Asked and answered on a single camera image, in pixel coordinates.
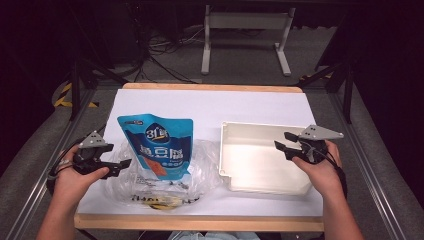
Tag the wooden table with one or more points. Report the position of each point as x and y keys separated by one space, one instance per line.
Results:
x=200 y=222

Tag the white table sheet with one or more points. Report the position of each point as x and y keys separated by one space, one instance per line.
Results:
x=216 y=103

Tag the clear plastic bag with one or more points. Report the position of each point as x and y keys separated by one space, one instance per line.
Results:
x=206 y=166

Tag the person's blue trousers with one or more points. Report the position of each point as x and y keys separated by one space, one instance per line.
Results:
x=213 y=236

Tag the person's right hand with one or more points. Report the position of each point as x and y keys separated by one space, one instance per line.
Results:
x=323 y=176

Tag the person's left hand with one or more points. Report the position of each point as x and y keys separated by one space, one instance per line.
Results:
x=71 y=181

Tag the white plastic bin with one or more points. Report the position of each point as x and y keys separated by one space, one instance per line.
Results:
x=260 y=160

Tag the black metal stand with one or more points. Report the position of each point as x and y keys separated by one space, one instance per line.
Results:
x=348 y=96
x=76 y=90

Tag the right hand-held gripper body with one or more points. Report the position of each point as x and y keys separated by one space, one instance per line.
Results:
x=318 y=133

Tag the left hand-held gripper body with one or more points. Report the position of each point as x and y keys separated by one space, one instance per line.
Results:
x=90 y=141

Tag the aluminium rail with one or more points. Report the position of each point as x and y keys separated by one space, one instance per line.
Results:
x=40 y=193
x=376 y=186

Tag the white metal stand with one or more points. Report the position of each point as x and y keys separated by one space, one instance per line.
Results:
x=246 y=20

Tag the blue snack pouch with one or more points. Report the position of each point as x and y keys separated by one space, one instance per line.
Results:
x=166 y=140

